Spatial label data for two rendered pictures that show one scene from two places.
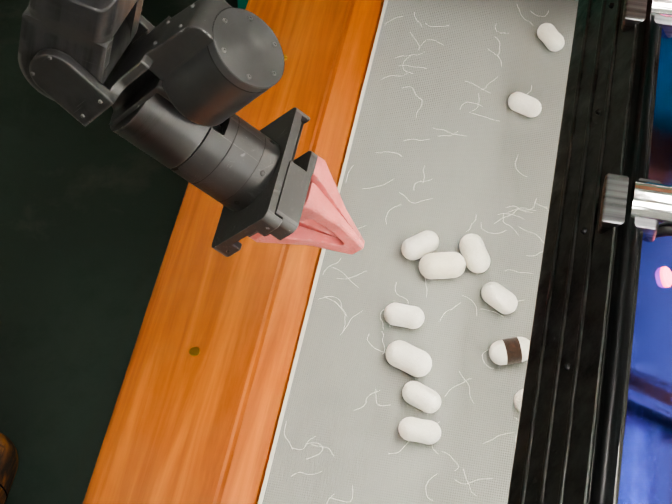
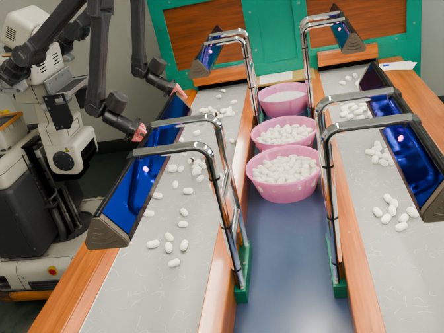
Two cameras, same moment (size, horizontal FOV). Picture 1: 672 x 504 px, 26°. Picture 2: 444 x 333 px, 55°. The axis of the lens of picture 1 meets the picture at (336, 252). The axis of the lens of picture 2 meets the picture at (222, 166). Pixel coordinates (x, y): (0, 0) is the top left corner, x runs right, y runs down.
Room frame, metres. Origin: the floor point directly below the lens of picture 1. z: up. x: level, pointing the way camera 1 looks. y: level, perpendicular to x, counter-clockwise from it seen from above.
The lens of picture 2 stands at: (-1.32, -0.17, 1.48)
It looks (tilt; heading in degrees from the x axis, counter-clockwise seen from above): 28 degrees down; 2
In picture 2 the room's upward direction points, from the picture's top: 13 degrees counter-clockwise
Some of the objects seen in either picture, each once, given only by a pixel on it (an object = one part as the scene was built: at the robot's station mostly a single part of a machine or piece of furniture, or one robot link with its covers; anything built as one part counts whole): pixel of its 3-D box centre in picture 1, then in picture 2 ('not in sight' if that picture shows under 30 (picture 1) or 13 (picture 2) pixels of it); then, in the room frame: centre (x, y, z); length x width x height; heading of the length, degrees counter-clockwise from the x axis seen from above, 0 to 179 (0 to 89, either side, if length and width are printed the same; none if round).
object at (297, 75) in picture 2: not in sight; (283, 77); (0.87, -0.52, 0.77); 0.33 x 0.15 x 0.01; 79
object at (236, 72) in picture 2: not in sight; (219, 74); (0.99, -0.20, 0.83); 0.30 x 0.06 x 0.07; 79
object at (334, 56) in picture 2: not in sight; (347, 54); (0.86, -0.86, 0.83); 0.30 x 0.06 x 0.07; 79
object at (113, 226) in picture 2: not in sight; (149, 150); (-0.40, 0.02, 1.08); 0.62 x 0.08 x 0.07; 169
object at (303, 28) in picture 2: not in sight; (326, 70); (0.45, -0.64, 0.90); 0.20 x 0.19 x 0.45; 169
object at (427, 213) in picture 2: not in sight; (400, 118); (-0.51, -0.53, 1.08); 0.62 x 0.08 x 0.07; 169
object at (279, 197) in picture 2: not in sight; (285, 175); (-0.05, -0.34, 0.72); 0.27 x 0.27 x 0.10
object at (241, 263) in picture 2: not in sight; (198, 210); (-0.42, -0.06, 0.90); 0.20 x 0.19 x 0.45; 169
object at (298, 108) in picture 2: not in sight; (284, 100); (0.66, -0.48, 0.72); 0.27 x 0.27 x 0.10
